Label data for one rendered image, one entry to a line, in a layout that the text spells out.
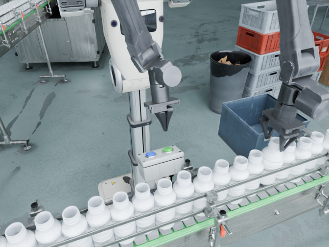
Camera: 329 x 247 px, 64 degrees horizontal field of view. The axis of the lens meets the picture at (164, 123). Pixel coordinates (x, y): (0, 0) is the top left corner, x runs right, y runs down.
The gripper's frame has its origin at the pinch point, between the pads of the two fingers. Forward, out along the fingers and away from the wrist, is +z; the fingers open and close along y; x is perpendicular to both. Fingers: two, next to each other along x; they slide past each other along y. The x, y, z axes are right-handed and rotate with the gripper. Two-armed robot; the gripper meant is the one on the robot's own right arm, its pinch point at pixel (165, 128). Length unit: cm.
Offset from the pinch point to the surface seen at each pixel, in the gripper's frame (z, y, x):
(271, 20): -37, 178, 150
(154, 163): 9.0, -6.3, -3.9
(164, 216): 18.7, -9.3, -17.2
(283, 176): 20.2, 32.6, -16.0
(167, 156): 7.9, -1.9, -3.8
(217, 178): 12.4, 7.6, -17.3
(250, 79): 24, 170, 176
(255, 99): 11, 73, 46
